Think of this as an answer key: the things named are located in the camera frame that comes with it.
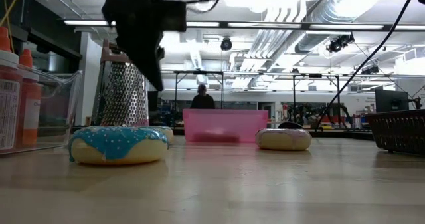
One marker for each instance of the blue iced toy donut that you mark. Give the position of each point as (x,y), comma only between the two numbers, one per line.
(166,132)
(116,144)

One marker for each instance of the black ceiling spotlight cluster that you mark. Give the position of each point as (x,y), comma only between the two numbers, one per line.
(338,44)

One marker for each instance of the clear plastic bin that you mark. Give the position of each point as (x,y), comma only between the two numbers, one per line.
(63,111)

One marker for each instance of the orange food colouring bottle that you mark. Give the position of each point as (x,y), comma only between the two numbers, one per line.
(31,117)

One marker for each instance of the person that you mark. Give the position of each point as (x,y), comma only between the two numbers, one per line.
(202,101)

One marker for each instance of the pink translucent plastic bin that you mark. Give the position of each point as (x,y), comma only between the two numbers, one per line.
(225,121)

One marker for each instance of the round white ceiling lamp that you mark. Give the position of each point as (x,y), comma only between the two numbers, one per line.
(203,0)

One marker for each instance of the black mesh basket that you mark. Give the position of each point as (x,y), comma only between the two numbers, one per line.
(398,134)

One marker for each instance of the black computer monitor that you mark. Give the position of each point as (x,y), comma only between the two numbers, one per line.
(391,101)

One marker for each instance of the black ceiling light rail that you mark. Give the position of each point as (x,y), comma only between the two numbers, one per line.
(265,24)

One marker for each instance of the orange-red food colouring bottle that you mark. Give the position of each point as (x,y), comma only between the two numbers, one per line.
(8,117)

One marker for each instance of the black dome ceiling camera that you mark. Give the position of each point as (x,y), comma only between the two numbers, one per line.
(226,44)

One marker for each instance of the black aluminium table frame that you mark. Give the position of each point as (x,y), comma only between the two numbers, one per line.
(342,135)

